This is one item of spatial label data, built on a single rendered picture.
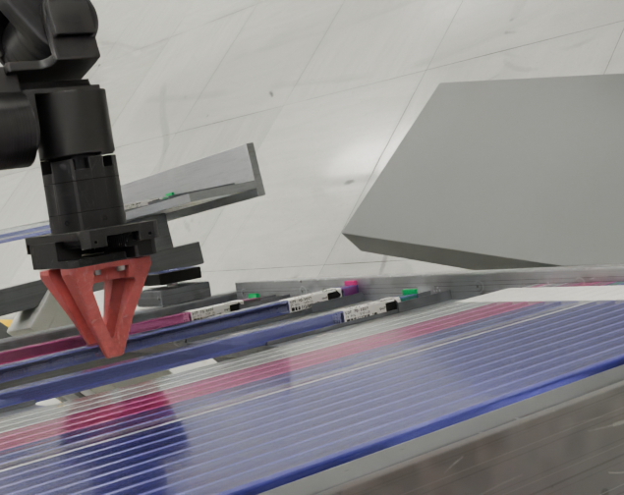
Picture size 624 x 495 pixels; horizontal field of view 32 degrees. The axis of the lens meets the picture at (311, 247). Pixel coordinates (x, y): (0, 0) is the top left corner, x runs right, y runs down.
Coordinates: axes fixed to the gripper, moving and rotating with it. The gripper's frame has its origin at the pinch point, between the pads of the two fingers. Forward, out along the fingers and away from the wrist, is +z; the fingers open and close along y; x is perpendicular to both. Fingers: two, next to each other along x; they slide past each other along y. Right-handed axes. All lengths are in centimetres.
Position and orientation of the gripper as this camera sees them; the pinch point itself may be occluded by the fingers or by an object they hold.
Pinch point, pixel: (107, 346)
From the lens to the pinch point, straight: 86.4
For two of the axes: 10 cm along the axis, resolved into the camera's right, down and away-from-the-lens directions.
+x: 7.7, -1.5, 6.2
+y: 6.2, -0.4, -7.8
